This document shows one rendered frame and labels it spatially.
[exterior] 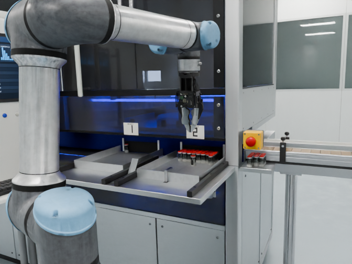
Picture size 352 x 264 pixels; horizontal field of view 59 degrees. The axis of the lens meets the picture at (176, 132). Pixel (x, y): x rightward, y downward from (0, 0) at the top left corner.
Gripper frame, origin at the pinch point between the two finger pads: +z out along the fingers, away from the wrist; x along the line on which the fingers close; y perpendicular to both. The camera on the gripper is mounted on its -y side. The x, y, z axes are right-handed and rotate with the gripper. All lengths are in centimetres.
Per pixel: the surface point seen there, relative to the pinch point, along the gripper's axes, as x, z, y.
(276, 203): 41, 118, -200
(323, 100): 119, 45, -469
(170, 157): -15.8, 19.7, -25.0
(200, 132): -1.2, 6.7, -23.6
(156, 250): -24, 69, -25
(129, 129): -38.4, 8.3, -29.9
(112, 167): -33.8, 18.6, -2.3
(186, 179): -0.5, 17.5, 5.6
